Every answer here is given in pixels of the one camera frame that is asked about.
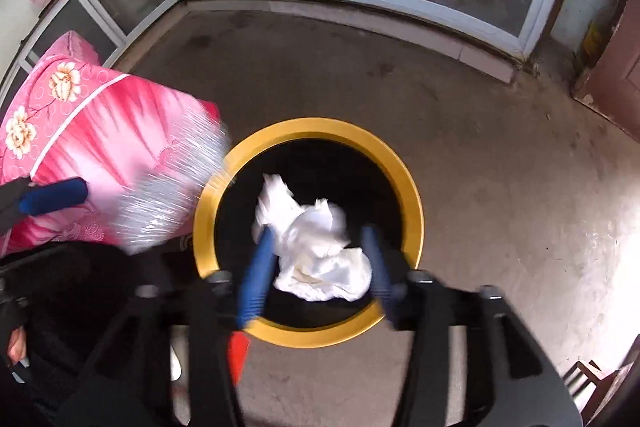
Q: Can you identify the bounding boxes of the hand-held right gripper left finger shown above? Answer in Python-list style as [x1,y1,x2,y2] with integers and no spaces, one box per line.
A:
[65,226,279,427]

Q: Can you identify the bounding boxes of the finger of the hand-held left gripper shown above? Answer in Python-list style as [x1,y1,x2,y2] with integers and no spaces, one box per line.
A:
[0,176,89,233]

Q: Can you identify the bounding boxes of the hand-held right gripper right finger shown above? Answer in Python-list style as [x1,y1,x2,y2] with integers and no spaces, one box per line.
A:
[359,224,584,427]

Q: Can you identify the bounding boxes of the black bin with gold rim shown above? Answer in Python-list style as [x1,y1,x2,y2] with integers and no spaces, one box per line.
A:
[192,117,425,349]

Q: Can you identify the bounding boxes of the white tissue paper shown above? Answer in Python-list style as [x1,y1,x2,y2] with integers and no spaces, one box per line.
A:
[252,173,373,304]

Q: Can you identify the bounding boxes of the person's left hand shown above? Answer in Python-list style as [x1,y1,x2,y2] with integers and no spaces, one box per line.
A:
[0,299,30,365]

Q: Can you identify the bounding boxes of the pink floral quilt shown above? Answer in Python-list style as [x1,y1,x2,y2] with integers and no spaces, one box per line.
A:
[0,31,223,258]

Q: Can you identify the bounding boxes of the wooden stool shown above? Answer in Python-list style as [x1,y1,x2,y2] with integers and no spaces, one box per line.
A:
[562,347,640,414]

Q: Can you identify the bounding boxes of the yellow bottle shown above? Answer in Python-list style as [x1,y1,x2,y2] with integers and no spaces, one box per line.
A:
[580,19,606,58]

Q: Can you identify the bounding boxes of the brown wooden door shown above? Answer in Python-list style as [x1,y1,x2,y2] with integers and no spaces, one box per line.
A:
[571,0,640,128]

